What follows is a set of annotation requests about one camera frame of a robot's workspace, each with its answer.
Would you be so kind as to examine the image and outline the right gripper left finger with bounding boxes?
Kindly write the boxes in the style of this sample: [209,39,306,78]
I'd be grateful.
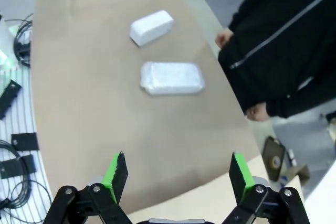
[46,151,132,224]

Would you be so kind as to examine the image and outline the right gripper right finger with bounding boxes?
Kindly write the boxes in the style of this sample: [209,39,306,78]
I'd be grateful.
[225,152,311,224]

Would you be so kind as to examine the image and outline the bubble-wrapped white clock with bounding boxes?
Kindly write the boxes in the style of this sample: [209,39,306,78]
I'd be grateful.
[139,61,206,97]

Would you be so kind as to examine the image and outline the person's right forearm black sleeve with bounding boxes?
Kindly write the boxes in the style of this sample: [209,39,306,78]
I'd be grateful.
[227,0,267,34]

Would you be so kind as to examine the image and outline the person's left forearm black sleeve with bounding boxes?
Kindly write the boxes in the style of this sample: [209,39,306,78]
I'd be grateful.
[265,87,336,119]

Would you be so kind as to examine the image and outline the unwrapped white clock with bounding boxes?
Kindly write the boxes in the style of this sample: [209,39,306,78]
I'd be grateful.
[129,9,175,47]

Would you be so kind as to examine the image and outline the person's left hand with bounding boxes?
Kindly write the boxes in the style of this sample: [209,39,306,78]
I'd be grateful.
[246,102,272,123]

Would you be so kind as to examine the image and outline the person's right hand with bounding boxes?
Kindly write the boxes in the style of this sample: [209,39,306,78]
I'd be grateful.
[214,27,235,50]

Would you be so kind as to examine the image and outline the small brown cardboard carton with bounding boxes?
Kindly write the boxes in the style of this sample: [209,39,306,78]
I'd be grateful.
[282,164,311,186]

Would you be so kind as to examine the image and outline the black tray with tape roll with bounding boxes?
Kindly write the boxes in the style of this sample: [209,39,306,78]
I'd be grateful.
[262,136,287,182]

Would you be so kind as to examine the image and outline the brown cardboard box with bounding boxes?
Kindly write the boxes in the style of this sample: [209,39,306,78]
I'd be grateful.
[125,153,307,224]

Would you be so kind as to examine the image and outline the person in black hoodie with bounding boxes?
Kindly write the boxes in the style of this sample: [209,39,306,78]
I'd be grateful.
[217,0,336,120]

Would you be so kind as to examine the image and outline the thin black cable coil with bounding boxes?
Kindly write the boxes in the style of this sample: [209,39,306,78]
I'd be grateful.
[0,140,55,209]

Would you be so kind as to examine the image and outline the black metal bracket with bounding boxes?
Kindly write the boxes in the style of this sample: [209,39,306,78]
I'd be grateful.
[0,81,23,119]

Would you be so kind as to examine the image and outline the black cable bundle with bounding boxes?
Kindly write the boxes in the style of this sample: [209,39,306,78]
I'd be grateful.
[5,13,34,68]

